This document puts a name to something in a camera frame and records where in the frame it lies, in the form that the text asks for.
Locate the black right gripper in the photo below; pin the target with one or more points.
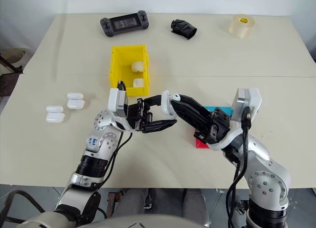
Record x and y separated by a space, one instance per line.
218 126

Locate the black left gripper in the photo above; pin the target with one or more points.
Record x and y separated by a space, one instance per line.
134 112

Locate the white charging case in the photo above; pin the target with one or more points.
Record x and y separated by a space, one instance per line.
166 107
139 83
137 66
54 117
75 103

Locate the white wireless earbud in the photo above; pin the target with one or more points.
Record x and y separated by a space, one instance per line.
175 97

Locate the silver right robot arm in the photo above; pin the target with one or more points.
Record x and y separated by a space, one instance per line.
266 178

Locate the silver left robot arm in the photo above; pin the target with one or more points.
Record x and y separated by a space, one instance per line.
103 144

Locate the white closed charging case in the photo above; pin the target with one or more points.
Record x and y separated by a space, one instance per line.
139 83
137 66

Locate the yellow plastic bin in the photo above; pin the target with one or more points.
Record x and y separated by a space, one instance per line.
118 65

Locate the red plastic tray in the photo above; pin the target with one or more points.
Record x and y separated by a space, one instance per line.
201 144

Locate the blue plastic tray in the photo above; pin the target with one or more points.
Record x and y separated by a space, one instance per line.
228 111

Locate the black crumpled sleeve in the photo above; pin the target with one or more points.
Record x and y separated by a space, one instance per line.
184 28

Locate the clear tape roll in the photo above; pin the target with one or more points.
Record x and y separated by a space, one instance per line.
240 29

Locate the black handheld game console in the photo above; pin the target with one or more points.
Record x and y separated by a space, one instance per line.
123 23

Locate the rusty metal bar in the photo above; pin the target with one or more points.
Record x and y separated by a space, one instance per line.
112 201

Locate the dark grey mesh object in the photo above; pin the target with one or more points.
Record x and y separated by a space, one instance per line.
8 85

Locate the beige chair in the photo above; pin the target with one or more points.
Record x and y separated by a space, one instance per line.
12 54

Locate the black curved tube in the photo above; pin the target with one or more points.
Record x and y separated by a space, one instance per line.
21 191

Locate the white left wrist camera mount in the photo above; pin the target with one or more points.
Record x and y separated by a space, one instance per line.
114 99

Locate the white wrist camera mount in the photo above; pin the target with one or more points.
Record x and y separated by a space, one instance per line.
251 99
114 99

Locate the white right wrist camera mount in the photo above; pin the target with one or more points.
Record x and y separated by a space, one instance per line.
251 99

